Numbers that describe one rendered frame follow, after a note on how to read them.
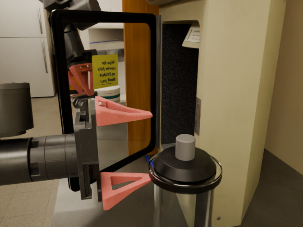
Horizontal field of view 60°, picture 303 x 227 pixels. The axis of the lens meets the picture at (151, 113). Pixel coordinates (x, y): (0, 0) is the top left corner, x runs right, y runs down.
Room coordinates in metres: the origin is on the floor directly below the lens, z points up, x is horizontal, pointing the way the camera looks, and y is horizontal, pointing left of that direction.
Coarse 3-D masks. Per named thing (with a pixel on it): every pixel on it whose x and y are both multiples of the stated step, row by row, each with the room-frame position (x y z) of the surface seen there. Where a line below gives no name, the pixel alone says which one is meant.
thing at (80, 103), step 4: (80, 100) 0.53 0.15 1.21; (84, 100) 0.54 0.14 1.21; (76, 104) 0.54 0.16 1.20; (80, 104) 0.53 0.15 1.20; (84, 104) 0.53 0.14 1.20; (80, 108) 0.53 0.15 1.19; (84, 108) 0.53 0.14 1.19; (88, 112) 0.54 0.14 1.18; (88, 116) 0.54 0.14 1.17; (88, 120) 0.54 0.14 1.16
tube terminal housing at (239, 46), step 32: (192, 0) 0.52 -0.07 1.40; (224, 0) 0.45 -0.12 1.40; (256, 0) 0.47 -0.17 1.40; (224, 32) 0.45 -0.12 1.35; (256, 32) 0.47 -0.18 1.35; (224, 64) 0.45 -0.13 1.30; (256, 64) 0.47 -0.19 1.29; (160, 96) 0.73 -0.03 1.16; (224, 96) 0.46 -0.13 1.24; (256, 96) 0.47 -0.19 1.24; (160, 128) 0.73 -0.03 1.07; (224, 128) 0.46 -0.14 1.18; (256, 128) 0.50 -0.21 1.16; (224, 160) 0.46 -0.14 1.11; (256, 160) 0.55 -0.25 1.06; (224, 192) 0.46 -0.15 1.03; (224, 224) 0.46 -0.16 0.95
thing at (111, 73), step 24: (72, 24) 0.55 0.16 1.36; (96, 24) 0.59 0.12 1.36; (120, 24) 0.64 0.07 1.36; (144, 24) 0.71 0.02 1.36; (72, 48) 0.54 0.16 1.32; (96, 48) 0.59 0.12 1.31; (120, 48) 0.64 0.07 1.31; (144, 48) 0.71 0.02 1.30; (72, 72) 0.54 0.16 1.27; (96, 72) 0.59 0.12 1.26; (120, 72) 0.64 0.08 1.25; (144, 72) 0.71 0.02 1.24; (72, 96) 0.53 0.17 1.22; (120, 96) 0.64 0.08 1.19; (144, 96) 0.71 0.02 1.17; (144, 120) 0.71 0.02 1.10; (120, 144) 0.63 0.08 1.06; (144, 144) 0.70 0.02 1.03
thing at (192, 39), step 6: (192, 24) 0.60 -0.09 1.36; (198, 24) 0.57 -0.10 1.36; (192, 30) 0.58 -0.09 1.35; (198, 30) 0.56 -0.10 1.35; (186, 36) 0.60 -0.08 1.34; (192, 36) 0.57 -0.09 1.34; (198, 36) 0.55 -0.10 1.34; (186, 42) 0.58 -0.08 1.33; (192, 42) 0.56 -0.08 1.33; (198, 42) 0.55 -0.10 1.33; (198, 48) 0.54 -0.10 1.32
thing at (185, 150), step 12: (180, 144) 0.33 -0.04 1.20; (192, 144) 0.33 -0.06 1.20; (168, 156) 0.34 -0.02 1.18; (180, 156) 0.33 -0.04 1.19; (192, 156) 0.33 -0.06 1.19; (204, 156) 0.34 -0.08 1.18; (156, 168) 0.33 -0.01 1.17; (168, 168) 0.31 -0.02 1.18; (180, 168) 0.31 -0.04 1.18; (192, 168) 0.31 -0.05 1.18; (204, 168) 0.31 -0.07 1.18; (180, 180) 0.30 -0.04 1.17; (192, 180) 0.30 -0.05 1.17
